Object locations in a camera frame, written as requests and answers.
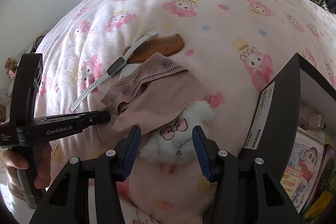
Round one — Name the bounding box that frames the dark book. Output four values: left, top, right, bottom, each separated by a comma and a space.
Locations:
314, 144, 336, 211

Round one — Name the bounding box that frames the beige crumpled bag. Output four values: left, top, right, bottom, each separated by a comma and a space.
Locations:
298, 102, 327, 132

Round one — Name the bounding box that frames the wooden comb with tassel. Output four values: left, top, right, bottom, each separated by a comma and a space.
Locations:
124, 33, 185, 64

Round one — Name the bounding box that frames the yellow packet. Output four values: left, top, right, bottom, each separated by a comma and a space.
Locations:
302, 189, 335, 219

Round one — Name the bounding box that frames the cartoon comic book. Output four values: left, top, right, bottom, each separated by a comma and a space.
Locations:
282, 132, 324, 214

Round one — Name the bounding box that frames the small brown teddy bear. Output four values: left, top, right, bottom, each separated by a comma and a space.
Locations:
5, 57, 19, 80

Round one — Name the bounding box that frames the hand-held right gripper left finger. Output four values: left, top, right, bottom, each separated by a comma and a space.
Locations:
29, 125, 142, 224

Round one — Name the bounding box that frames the white smart watch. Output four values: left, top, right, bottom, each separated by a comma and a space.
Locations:
71, 31, 158, 112

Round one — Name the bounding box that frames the black storage container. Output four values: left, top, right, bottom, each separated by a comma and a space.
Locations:
238, 52, 336, 219

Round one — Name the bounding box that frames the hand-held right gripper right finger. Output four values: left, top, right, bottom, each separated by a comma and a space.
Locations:
192, 125, 306, 224

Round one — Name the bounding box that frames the white fluffy plush toy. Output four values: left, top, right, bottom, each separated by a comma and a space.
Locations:
139, 101, 214, 163

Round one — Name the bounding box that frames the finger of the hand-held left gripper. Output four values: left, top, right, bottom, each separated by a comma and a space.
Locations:
33, 110, 112, 128

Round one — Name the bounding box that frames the clear cartoon phone case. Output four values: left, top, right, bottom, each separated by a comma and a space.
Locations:
119, 64, 141, 81

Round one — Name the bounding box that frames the pink patterned garment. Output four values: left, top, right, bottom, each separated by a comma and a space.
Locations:
100, 52, 210, 134

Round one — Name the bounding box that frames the person's left hand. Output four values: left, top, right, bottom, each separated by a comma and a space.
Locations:
2, 144, 53, 190

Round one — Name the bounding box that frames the printed pink blanket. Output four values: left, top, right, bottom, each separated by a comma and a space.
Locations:
34, 0, 336, 224

